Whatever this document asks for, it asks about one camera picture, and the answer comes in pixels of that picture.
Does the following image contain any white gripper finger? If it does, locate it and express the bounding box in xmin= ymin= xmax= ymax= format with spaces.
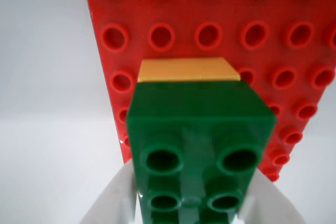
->
xmin=237 ymin=167 xmax=311 ymax=224
xmin=78 ymin=162 xmax=139 ymax=224

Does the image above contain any dark green lego brick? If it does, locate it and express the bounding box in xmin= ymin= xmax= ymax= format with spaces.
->
xmin=125 ymin=80 xmax=278 ymax=224

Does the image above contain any yellow lego brick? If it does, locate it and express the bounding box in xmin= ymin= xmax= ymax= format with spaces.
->
xmin=137 ymin=57 xmax=242 ymax=83

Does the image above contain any red lego baseplate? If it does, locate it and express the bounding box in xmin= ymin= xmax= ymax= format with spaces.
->
xmin=81 ymin=0 xmax=336 ymax=183

